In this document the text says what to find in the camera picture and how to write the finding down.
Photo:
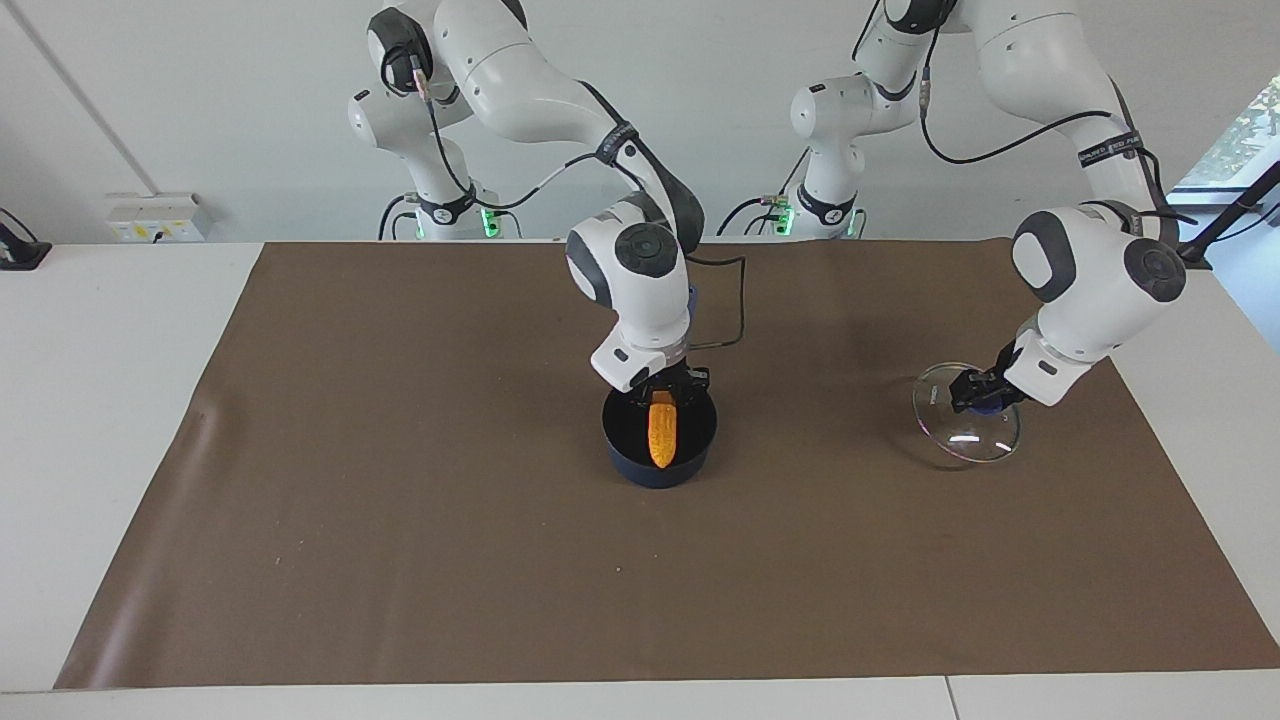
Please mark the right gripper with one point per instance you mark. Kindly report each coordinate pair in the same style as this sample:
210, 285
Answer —
640, 358

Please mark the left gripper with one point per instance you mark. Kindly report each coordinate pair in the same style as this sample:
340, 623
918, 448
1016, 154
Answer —
1045, 368

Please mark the yellow toy corn cob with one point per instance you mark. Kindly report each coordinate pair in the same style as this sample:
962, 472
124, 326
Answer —
662, 435

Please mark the glass lid purple knob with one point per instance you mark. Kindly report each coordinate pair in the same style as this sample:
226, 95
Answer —
965, 440

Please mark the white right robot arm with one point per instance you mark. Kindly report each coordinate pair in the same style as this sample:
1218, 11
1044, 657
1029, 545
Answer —
520, 70

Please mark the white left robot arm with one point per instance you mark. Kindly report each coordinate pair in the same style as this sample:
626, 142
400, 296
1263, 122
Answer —
1090, 270

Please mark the black stand pole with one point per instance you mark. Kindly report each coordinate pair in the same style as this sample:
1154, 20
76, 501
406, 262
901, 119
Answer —
1230, 215

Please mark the brown table mat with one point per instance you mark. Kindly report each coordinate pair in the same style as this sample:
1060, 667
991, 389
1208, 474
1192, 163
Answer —
400, 560

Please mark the window with greenery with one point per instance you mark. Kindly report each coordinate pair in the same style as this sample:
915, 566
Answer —
1245, 140

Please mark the white wall socket box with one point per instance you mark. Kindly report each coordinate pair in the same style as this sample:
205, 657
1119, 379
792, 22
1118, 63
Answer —
160, 218

